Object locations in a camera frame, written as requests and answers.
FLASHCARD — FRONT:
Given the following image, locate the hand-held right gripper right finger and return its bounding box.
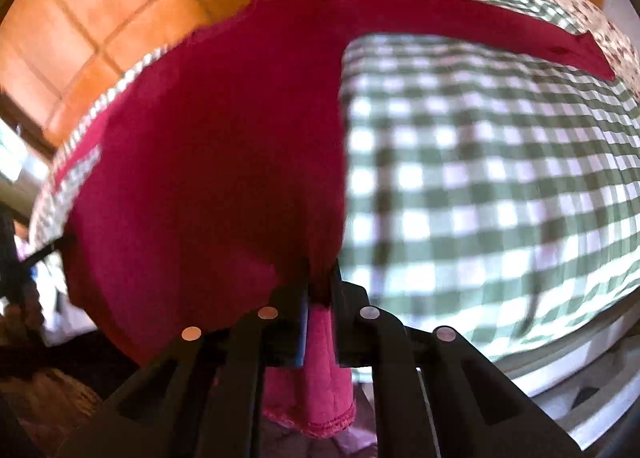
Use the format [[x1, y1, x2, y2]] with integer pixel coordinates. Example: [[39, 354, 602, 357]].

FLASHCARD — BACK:
[[327, 258, 586, 458]]

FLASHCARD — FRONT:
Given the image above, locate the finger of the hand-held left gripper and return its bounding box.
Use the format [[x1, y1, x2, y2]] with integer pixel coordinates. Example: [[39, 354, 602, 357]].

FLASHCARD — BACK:
[[17, 234, 76, 271]]

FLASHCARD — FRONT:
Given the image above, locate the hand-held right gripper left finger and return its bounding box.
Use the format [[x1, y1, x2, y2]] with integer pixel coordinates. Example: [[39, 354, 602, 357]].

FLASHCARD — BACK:
[[55, 283, 312, 458]]

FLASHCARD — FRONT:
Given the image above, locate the red shirt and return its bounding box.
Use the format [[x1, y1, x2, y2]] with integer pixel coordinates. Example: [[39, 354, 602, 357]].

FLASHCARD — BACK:
[[52, 0, 617, 439]]

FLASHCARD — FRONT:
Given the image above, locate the green white checked blanket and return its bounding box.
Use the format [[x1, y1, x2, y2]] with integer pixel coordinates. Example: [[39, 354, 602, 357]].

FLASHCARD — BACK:
[[27, 0, 640, 389]]

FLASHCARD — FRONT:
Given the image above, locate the wooden panelled headboard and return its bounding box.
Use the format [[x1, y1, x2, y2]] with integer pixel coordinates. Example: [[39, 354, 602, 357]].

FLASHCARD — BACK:
[[0, 0, 606, 154]]

